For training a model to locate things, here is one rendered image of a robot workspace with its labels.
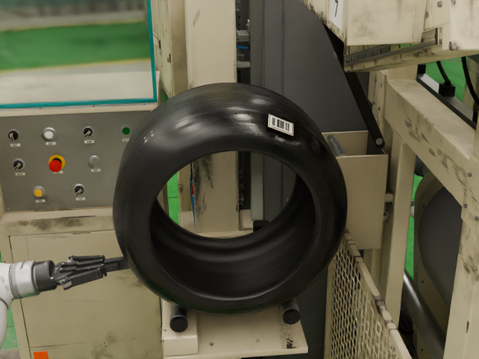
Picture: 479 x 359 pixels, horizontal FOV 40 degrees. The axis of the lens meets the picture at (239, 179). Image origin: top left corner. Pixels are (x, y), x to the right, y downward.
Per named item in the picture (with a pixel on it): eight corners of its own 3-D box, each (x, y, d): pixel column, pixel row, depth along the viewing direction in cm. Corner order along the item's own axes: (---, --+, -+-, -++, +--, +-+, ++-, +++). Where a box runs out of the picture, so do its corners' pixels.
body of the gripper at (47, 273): (31, 273, 160) (69, 267, 160) (37, 255, 168) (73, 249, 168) (39, 299, 163) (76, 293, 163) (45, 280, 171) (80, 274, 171)
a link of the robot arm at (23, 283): (14, 256, 167) (38, 252, 168) (24, 285, 171) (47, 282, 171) (6, 276, 159) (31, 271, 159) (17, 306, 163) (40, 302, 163)
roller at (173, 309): (188, 250, 194) (179, 261, 196) (175, 243, 193) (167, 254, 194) (192, 323, 163) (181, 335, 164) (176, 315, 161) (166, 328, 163)
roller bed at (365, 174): (318, 219, 211) (321, 132, 199) (363, 217, 212) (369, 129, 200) (331, 251, 193) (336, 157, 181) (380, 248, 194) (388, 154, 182)
